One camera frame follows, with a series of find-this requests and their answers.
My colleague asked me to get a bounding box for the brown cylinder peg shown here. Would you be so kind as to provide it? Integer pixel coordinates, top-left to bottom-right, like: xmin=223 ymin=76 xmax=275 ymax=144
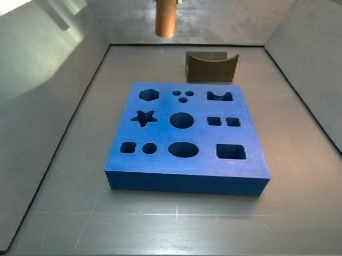
xmin=155 ymin=0 xmax=177 ymax=38

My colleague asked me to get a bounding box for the blue shape-sorting board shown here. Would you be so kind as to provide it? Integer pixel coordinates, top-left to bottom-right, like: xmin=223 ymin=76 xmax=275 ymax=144
xmin=104 ymin=82 xmax=271 ymax=196

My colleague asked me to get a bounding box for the black curved peg holder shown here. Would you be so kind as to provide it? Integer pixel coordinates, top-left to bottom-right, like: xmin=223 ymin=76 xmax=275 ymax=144
xmin=186 ymin=51 xmax=239 ymax=83

